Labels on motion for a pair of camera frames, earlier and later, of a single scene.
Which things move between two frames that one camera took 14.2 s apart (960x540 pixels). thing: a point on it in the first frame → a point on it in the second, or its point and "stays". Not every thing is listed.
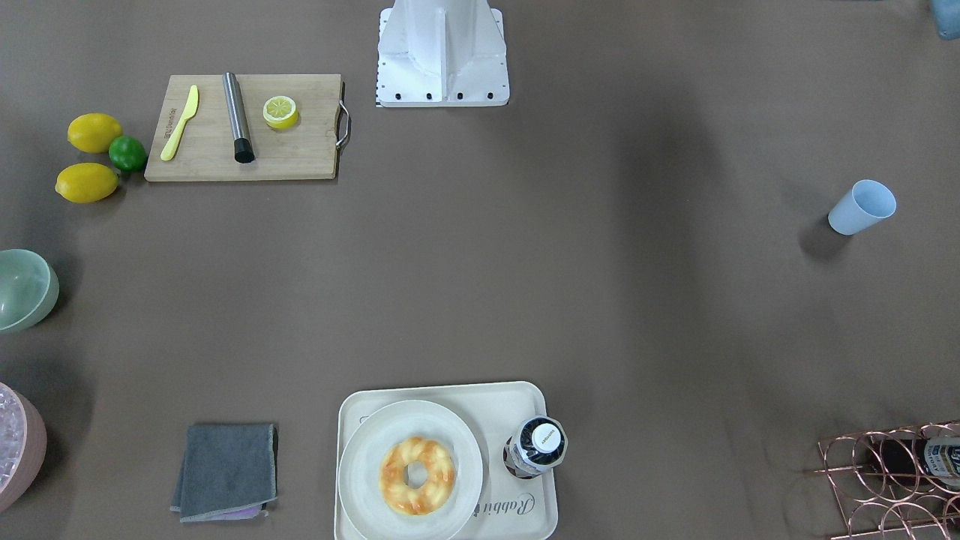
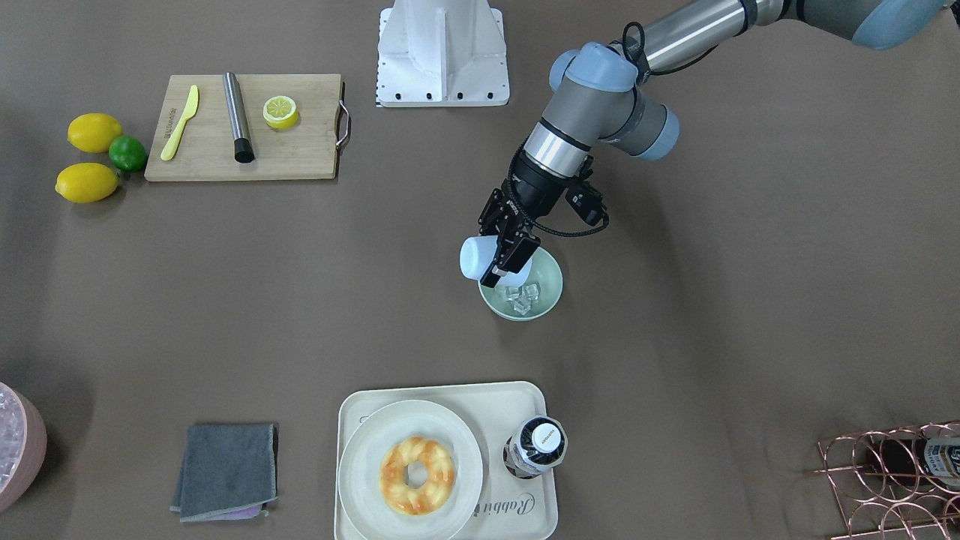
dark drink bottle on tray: x=538 y=442 stays
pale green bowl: x=29 y=288 → x=532 y=299
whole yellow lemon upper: x=93 y=133 stays
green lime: x=127 y=153 stays
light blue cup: x=867 y=202 → x=477 y=253
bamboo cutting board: x=205 y=150 stays
